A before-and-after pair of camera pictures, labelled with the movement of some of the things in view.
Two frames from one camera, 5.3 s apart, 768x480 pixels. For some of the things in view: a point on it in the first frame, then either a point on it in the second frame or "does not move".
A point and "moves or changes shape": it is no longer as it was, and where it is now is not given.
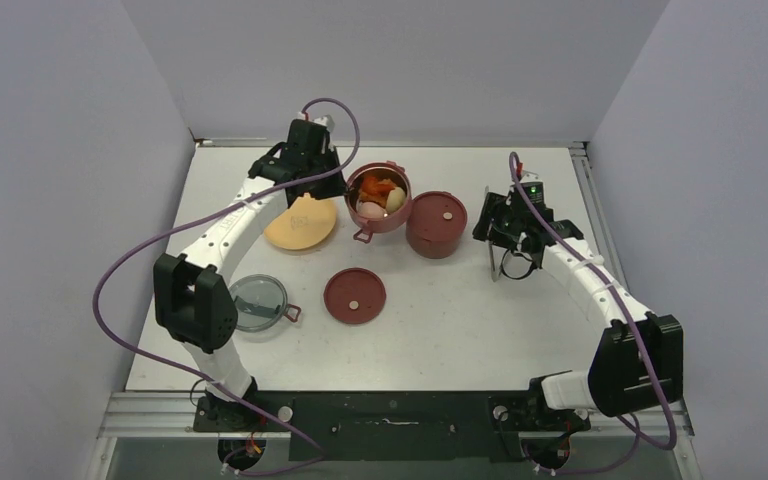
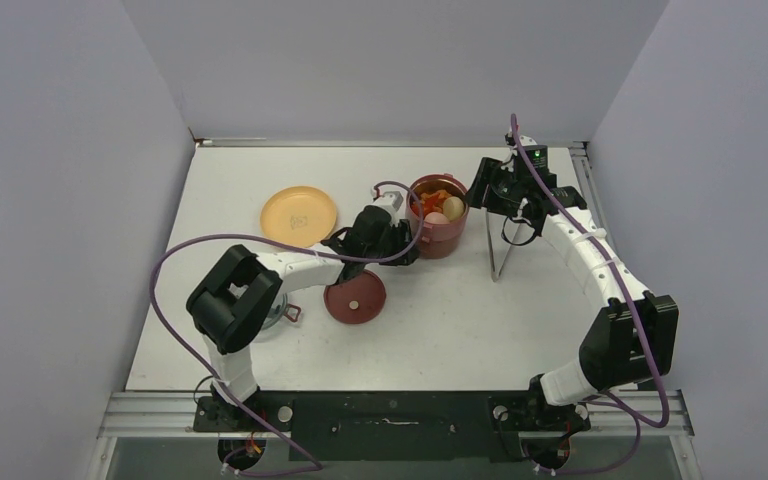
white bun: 395,201 moves or changes shape
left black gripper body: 327,186 -> 392,244
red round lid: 354,295 does not move
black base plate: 420,426 does not move
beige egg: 371,210 moves or changes shape
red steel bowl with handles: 390,223 -> 445,201
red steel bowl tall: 434,245 does not move
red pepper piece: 375,190 -> 431,202
